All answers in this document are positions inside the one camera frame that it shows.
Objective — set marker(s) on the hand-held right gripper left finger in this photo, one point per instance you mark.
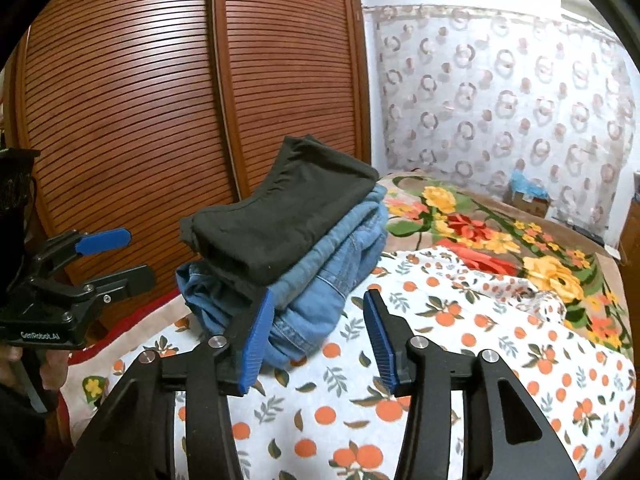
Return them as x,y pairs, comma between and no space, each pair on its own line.
255,345

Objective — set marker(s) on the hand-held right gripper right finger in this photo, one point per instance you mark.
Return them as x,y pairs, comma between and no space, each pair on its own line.
382,345

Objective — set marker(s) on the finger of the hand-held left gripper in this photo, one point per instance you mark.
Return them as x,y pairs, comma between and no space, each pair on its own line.
102,241
125,282

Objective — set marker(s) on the black pants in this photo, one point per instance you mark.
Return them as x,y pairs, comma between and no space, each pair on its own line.
280,210

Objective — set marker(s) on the person's left forearm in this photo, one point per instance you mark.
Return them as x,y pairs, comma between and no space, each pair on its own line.
20,435

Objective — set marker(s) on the person's left hand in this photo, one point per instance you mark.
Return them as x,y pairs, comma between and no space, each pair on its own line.
56,370

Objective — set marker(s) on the orange fruit print bedsheet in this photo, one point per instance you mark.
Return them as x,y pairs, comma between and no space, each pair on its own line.
325,420

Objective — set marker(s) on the folded blue jeans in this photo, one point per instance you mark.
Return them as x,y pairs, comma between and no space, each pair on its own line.
340,255

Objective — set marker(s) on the wooden slatted wardrobe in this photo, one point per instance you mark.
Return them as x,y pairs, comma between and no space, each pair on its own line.
125,110

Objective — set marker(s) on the small-print white cloth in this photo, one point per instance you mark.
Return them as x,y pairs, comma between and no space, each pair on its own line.
505,285

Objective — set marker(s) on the floral plush blanket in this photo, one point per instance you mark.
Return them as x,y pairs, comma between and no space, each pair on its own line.
500,230

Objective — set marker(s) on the cardboard box with blue bag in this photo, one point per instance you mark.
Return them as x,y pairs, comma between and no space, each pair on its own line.
530,205

